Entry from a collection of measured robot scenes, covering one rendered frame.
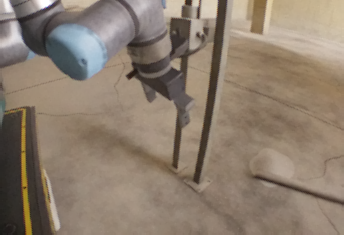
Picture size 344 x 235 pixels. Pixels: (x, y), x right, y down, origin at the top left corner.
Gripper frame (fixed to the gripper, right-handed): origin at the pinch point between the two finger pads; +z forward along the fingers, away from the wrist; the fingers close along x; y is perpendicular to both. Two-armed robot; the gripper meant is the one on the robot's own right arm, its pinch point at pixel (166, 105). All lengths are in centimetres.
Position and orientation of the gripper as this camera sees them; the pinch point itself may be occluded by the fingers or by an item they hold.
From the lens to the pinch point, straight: 57.3
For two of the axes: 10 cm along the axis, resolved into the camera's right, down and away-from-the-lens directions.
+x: 6.6, 4.9, -5.8
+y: -7.3, 6.0, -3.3
